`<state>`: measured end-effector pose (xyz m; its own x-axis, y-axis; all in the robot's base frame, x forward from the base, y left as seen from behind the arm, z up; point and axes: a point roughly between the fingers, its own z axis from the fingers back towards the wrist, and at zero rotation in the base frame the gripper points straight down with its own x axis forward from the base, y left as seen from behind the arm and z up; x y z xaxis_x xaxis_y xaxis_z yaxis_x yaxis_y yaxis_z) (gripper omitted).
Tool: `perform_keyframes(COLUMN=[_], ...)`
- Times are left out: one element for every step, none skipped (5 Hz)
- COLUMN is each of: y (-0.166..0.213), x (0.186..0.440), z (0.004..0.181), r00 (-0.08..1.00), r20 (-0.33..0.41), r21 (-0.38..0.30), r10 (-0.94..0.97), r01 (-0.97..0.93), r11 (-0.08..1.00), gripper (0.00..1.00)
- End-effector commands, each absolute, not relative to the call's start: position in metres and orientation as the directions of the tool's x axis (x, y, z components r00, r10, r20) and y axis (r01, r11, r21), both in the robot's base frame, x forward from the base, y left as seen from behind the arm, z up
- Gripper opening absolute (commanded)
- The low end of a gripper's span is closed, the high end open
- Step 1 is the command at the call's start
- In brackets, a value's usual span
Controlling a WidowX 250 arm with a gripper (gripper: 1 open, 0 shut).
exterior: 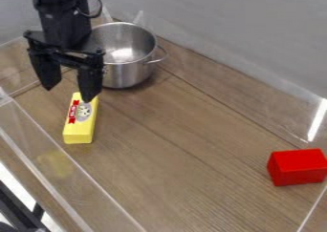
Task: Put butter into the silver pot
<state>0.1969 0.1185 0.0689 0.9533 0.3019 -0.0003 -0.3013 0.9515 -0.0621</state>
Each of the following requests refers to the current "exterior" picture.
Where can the red block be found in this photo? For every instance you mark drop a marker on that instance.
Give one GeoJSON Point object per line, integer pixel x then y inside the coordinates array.
{"type": "Point", "coordinates": [296, 167]}

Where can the clear acrylic enclosure wall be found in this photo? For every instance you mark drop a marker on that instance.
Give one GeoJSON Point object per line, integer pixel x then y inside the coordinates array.
{"type": "Point", "coordinates": [177, 163]}

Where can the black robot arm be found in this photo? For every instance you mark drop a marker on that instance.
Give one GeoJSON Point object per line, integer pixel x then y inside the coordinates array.
{"type": "Point", "coordinates": [63, 44]}

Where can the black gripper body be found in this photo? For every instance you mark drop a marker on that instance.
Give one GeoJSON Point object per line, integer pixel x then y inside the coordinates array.
{"type": "Point", "coordinates": [62, 43]}

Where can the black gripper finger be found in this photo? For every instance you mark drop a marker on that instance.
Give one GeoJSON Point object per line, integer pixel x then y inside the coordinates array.
{"type": "Point", "coordinates": [46, 66]}
{"type": "Point", "coordinates": [90, 76]}

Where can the black table frame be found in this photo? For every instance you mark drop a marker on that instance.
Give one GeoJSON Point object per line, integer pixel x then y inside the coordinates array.
{"type": "Point", "coordinates": [23, 220]}

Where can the yellow butter block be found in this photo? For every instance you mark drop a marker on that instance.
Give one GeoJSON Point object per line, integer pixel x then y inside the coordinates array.
{"type": "Point", "coordinates": [79, 127]}

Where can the silver steel pot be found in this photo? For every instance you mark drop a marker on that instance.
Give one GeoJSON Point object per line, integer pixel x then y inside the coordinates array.
{"type": "Point", "coordinates": [131, 52]}

